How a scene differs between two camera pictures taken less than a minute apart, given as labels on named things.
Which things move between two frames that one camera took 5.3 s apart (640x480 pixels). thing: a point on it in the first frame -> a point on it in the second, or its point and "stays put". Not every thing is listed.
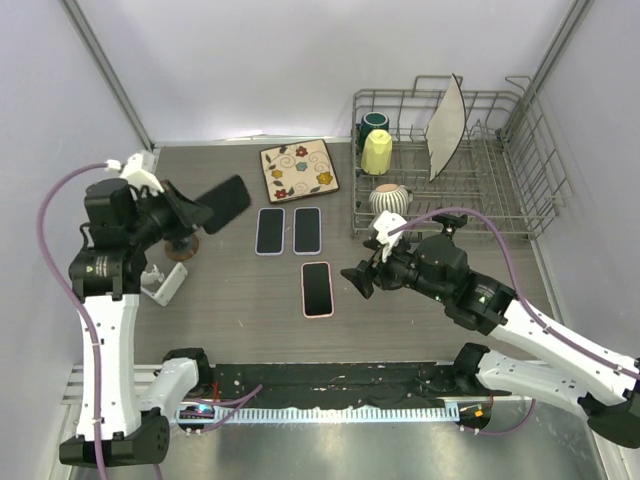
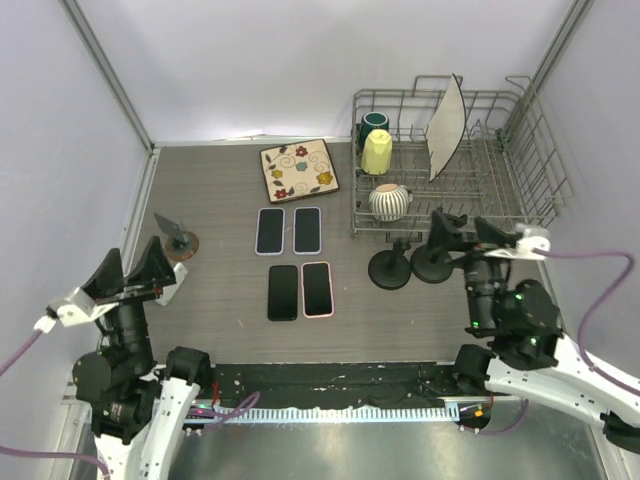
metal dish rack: (437, 154) stays put
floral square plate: (298, 171) stays put
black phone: (228, 200) -> (282, 293)
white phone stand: (169, 286) stays put
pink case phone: (317, 289) stays put
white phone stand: (270, 231) stays put
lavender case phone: (307, 230) stays put
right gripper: (362, 275) -> (444, 236)
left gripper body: (158, 219) -> (131, 322)
